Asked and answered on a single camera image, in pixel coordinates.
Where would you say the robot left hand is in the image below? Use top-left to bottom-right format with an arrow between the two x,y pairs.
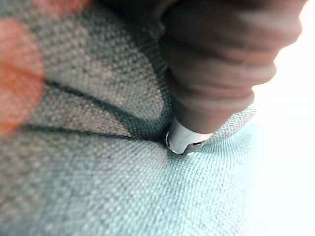
98,0 -> 310,155

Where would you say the grey woven cushion orange print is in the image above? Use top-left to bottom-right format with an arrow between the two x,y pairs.
0,0 -> 258,236

